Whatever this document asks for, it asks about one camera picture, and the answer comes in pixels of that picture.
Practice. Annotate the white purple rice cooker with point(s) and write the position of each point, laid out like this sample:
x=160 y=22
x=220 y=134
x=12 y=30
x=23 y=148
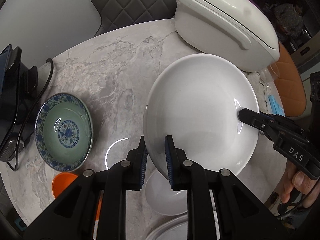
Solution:
x=236 y=30

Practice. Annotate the small white deep plate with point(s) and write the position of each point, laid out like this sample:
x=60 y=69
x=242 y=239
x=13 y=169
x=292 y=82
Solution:
x=196 y=100

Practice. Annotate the orange plastic bowl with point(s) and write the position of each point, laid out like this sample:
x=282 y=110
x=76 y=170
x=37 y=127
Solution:
x=62 y=180

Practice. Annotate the blue face mask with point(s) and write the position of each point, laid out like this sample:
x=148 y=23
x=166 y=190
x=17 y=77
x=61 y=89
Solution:
x=272 y=99

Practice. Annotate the dark grey quilted chair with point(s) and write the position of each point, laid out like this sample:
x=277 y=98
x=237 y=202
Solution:
x=115 y=14

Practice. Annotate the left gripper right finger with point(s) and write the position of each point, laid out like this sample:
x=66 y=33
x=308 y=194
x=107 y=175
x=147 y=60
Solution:
x=169 y=145

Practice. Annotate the green blue patterned bowl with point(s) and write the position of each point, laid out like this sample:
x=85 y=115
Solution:
x=64 y=132

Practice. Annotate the clear drinking glass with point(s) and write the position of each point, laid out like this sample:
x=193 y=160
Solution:
x=269 y=73

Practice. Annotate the medium white deep plate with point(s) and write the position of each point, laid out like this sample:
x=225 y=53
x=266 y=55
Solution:
x=174 y=229

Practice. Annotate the orange leather chair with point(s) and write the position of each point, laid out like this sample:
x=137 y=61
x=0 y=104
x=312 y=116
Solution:
x=289 y=84

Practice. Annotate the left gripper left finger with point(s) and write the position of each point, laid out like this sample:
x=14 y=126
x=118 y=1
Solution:
x=142 y=156

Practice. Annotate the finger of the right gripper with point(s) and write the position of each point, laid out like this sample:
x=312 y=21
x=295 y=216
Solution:
x=255 y=119

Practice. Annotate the person's right hand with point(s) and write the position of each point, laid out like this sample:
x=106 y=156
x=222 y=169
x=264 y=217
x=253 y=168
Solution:
x=295 y=179

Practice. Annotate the navy electric cooking pot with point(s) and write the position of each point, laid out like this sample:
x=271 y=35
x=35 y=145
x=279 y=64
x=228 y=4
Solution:
x=18 y=93

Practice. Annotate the white bowl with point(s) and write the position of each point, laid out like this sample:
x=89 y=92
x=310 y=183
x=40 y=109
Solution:
x=162 y=198

